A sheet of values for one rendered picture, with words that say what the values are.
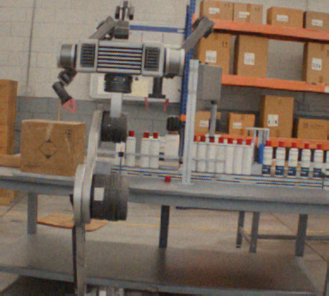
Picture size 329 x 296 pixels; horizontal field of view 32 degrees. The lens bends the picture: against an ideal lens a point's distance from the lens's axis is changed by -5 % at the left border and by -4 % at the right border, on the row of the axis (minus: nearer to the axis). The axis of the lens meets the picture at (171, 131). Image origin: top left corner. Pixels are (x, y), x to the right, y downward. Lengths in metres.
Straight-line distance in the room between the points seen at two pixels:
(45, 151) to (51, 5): 5.01
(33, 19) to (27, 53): 0.47
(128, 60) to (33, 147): 0.74
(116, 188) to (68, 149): 0.85
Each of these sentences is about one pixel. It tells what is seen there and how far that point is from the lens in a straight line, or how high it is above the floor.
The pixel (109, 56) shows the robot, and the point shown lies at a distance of 2.68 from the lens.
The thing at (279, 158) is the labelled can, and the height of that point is 0.99.
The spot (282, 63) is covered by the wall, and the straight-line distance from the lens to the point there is 7.98.
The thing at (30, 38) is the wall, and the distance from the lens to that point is 7.88.
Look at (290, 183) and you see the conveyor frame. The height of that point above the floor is 0.85.
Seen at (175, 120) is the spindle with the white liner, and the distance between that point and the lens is 3.60.
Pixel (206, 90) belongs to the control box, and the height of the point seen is 1.34.
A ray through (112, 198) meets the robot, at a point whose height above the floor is 0.89.
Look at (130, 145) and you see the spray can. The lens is 3.36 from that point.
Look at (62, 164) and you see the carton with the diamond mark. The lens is 3.04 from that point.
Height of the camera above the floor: 1.27
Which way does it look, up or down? 3 degrees down
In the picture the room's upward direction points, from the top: 4 degrees clockwise
